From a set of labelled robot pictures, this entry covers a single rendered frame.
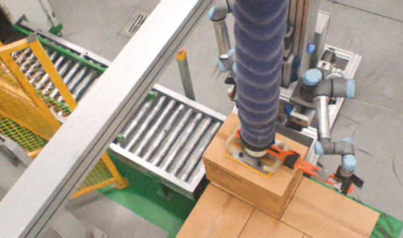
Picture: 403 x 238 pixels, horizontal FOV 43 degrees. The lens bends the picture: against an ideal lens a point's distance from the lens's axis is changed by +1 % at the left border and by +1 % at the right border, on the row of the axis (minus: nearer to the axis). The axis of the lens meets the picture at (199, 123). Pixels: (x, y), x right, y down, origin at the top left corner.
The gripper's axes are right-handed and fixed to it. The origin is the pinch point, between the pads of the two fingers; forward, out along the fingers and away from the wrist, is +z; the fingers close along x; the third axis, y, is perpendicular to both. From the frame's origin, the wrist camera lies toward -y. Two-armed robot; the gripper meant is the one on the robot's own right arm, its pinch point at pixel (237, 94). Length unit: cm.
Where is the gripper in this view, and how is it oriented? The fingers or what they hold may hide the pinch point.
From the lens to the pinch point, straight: 350.6
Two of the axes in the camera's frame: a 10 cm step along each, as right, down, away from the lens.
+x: 5.3, -7.7, 3.6
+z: 1.1, 4.8, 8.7
